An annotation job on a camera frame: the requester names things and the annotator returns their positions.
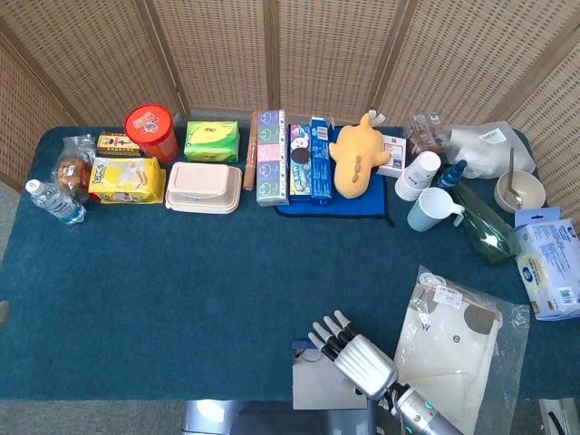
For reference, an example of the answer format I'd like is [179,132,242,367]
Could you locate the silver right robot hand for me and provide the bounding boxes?
[307,310,400,402]

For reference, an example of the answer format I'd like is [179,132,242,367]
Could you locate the blue glasses case grey inside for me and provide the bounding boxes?
[291,339,368,411]

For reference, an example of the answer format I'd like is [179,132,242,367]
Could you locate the black eyeglasses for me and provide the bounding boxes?
[294,346,325,363]

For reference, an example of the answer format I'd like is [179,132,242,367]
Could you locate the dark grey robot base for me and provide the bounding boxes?
[179,399,380,435]

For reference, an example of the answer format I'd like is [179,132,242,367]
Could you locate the bagged cream shirt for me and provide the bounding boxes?
[390,265,531,435]

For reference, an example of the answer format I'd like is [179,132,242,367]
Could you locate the clear plastic water bottle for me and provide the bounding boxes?
[24,179,87,226]

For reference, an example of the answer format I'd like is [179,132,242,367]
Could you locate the teal table cover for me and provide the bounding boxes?
[0,124,580,402]

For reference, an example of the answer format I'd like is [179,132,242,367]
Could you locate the bagged brown bread bun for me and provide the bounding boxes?
[52,134,97,204]

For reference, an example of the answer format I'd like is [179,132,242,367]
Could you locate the blue cloth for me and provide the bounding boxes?
[275,124,396,227]

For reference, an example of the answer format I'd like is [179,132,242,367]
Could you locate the light blue mug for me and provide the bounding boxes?
[406,187,467,233]

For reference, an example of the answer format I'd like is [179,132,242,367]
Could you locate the yellow biscuit package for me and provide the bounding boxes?
[88,156,167,205]

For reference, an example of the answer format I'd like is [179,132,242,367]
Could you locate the green glass bottle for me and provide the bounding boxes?
[448,180,522,266]

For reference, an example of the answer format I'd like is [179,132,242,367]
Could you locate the white paper cup stack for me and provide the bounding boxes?
[394,150,442,202]

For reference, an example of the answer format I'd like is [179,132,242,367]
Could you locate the blue open carton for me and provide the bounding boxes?
[309,116,335,200]

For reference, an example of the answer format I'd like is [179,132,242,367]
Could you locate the small brown yellow box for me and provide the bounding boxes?
[95,131,145,159]

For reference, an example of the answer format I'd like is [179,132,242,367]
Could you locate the blue white wipes pack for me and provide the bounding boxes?
[513,207,580,323]

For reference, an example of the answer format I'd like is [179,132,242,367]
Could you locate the small dark blue bottle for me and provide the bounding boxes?
[435,159,469,190]

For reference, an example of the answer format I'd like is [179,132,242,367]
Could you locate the small white red box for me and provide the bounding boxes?
[375,133,408,178]

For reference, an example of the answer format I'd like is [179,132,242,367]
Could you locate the yellow plush toy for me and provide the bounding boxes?
[328,112,393,199]

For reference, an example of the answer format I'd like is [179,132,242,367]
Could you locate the blue yellow cookie box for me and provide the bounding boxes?
[288,123,314,202]

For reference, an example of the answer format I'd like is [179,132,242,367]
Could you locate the pastel multicolour tissue pack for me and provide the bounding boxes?
[256,108,291,208]

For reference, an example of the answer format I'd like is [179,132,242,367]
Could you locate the clear plastic box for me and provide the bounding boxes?
[402,111,450,160]

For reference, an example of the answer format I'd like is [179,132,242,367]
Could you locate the beige lidded lunch box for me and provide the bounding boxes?
[164,161,244,215]

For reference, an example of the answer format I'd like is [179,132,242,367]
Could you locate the beige bowl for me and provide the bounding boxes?
[493,170,546,213]

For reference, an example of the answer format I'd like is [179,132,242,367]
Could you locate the wooden rolling pin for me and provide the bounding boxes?
[242,111,259,192]

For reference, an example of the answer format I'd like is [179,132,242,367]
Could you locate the orange tub with red lid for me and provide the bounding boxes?
[123,103,180,164]

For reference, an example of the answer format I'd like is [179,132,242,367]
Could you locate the metal spoon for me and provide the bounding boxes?
[507,147,525,210]

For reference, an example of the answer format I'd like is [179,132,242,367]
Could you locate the white plastic bag with label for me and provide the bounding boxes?
[441,121,537,180]

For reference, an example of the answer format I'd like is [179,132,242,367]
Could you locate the green tissue box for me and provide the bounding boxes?
[183,120,240,164]

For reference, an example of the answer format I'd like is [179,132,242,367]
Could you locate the wicker folding screen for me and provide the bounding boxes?
[0,0,580,227]

